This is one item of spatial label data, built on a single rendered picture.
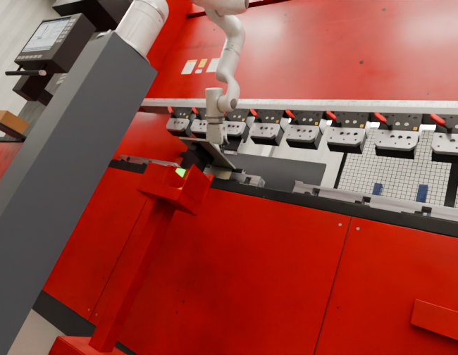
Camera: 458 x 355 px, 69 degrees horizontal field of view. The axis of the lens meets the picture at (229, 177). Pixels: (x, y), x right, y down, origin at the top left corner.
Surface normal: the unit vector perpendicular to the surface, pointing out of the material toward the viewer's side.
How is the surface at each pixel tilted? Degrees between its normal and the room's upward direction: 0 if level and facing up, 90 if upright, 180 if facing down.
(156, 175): 90
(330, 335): 90
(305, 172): 90
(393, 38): 90
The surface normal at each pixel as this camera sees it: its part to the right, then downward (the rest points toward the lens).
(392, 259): -0.46, -0.44
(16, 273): 0.74, 0.07
